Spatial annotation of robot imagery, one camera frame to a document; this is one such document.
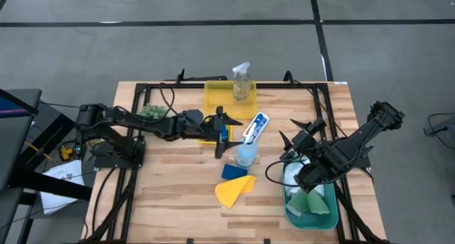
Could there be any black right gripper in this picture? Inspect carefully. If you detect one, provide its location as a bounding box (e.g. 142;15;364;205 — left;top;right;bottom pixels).
278;118;325;163

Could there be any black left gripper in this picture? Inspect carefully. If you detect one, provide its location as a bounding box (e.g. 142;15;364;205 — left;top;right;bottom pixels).
177;105;247;160

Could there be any white lotion bottle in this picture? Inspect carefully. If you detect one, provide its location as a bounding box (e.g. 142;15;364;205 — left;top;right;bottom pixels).
242;112;271;145

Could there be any blue liquid spray bottle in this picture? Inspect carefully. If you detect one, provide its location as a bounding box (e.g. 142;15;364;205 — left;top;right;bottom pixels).
235;138;259;168

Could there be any white cloth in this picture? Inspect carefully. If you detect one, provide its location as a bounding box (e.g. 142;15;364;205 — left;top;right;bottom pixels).
284;160;326;216

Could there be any clear spray bottle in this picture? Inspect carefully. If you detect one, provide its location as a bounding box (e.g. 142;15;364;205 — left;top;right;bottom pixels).
232;61;252;103

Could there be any yellow cloth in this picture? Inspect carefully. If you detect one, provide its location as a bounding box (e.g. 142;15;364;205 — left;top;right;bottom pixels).
214;174;257;210

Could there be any green cloth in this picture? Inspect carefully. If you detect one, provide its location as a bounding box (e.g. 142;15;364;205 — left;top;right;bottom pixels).
289;189;332;216

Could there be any yellow slotted basket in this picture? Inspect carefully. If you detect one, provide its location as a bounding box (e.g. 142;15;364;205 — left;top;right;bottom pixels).
197;124;233;146

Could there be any yellow translucent tray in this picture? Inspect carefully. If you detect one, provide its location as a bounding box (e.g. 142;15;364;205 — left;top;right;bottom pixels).
203;80;258;120

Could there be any teal plastic tub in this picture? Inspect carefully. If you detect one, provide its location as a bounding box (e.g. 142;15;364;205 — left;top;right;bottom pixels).
282;158;340;231

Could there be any white paper sheet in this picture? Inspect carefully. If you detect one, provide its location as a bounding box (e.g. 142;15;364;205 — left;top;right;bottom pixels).
39;159;86;216

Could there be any black bench stand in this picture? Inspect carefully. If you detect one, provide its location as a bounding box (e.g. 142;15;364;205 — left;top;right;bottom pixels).
0;88;94;244

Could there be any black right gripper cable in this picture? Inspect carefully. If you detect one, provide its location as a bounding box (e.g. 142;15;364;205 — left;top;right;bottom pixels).
264;159;306;189

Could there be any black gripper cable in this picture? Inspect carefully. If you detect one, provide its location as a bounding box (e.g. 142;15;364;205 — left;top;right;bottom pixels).
264;159;306;189
159;83;176;117

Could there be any black aluminium table frame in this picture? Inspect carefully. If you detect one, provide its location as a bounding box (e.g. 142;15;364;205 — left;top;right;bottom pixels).
80;80;390;244

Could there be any black clamp bracket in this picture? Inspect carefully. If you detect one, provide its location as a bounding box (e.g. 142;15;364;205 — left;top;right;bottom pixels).
164;68;228;83

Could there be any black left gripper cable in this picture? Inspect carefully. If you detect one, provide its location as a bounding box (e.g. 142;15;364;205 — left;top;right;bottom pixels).
159;83;176;117

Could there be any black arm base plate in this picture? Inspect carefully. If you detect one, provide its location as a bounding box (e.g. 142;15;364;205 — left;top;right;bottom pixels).
94;139;146;169
333;140;371;169

